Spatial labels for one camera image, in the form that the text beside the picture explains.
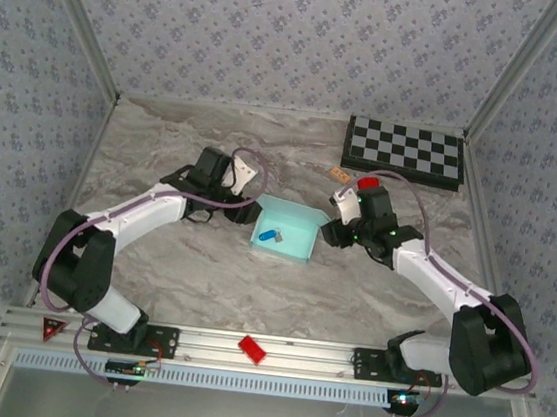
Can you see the light blue paper box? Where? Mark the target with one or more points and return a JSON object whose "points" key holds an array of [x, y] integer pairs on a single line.
{"points": [[297, 221]]}

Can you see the blue plastic key tag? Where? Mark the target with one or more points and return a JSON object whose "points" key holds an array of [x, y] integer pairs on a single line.
{"points": [[266, 236]]}

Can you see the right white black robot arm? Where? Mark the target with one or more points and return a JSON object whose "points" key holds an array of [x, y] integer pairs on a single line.
{"points": [[431, 281]]}

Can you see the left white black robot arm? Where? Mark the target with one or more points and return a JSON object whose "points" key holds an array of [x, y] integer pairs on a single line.
{"points": [[116, 311]]}

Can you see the small red toy brick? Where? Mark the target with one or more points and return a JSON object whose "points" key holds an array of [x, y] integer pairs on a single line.
{"points": [[368, 182]]}

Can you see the small wooden printed block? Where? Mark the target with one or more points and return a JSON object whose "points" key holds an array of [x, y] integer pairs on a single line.
{"points": [[339, 175]]}

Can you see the black grey chessboard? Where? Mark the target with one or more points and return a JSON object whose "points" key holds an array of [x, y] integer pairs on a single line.
{"points": [[403, 152]]}

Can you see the long red toy brick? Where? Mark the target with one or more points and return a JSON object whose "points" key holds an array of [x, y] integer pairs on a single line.
{"points": [[252, 350]]}

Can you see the red triangle sign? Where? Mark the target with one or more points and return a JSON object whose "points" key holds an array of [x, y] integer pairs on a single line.
{"points": [[52, 328]]}

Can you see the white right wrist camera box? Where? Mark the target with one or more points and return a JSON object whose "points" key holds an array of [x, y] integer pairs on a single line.
{"points": [[346, 208]]}

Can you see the aluminium side rail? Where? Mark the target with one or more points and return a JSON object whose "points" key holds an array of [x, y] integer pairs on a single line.
{"points": [[488, 242], [75, 198]]}

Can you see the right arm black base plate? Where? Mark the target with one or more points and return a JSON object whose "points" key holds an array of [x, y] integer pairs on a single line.
{"points": [[366, 364]]}

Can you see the aluminium mounting rail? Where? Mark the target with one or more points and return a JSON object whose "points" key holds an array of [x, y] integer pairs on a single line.
{"points": [[302, 357]]}

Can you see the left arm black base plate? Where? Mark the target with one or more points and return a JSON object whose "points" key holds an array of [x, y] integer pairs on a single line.
{"points": [[162, 341]]}

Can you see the aluminium frame post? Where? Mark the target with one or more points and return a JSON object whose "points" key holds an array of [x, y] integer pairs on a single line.
{"points": [[518, 70], [81, 20]]}

